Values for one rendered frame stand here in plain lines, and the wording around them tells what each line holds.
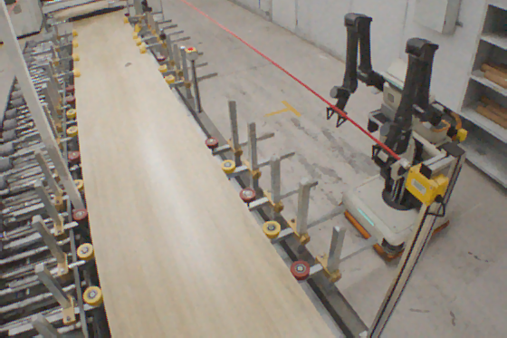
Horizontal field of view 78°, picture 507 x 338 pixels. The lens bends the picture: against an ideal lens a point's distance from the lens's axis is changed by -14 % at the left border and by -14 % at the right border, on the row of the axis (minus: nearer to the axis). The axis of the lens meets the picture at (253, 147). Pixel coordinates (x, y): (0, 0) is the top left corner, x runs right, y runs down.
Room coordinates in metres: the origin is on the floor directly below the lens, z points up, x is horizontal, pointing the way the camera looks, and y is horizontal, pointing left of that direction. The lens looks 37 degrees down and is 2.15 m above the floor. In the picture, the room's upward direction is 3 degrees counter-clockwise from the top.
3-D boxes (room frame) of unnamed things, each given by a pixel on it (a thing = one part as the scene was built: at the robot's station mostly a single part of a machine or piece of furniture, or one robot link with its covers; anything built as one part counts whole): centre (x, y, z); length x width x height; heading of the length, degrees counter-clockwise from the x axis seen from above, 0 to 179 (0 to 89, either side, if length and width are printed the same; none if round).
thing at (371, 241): (0.90, -0.34, 0.83); 0.43 x 0.03 x 0.04; 114
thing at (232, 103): (1.75, 0.11, 0.93); 0.04 x 0.04 x 0.48; 24
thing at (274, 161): (1.30, -0.10, 0.87); 0.04 x 0.04 x 0.48; 24
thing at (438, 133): (1.81, -1.17, 0.87); 0.23 x 0.15 x 0.11; 24
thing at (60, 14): (5.05, 2.18, 1.05); 1.43 x 0.12 x 0.12; 114
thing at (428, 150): (1.81, -1.15, 0.59); 0.55 x 0.34 x 0.83; 24
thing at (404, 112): (1.39, -0.73, 1.41); 0.11 x 0.06 x 0.43; 24
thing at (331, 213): (1.13, -0.24, 0.81); 0.43 x 0.03 x 0.04; 114
